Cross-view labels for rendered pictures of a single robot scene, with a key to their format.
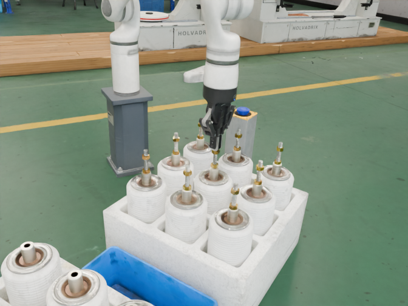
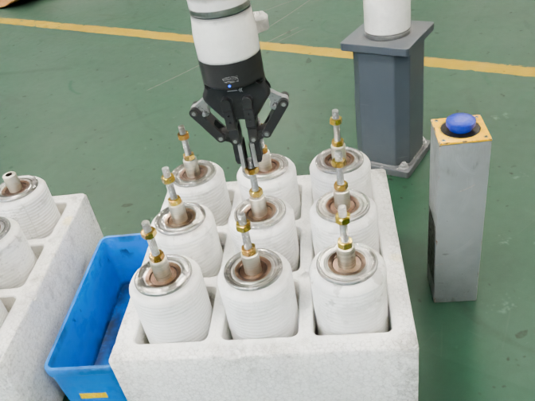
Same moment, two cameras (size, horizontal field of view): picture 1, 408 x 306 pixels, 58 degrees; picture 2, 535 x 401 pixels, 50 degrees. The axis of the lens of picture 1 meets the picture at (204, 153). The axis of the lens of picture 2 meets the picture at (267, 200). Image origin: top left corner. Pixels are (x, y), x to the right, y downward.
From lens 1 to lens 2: 0.86 m
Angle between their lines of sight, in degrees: 58
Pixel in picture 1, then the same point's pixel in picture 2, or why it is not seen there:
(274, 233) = (240, 349)
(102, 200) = not seen: hidden behind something
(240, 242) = (141, 311)
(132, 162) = (373, 151)
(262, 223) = (235, 321)
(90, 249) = not seen: hidden behind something
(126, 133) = (365, 101)
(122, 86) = (368, 21)
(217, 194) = (236, 239)
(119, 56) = not seen: outside the picture
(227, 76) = (200, 40)
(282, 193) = (323, 303)
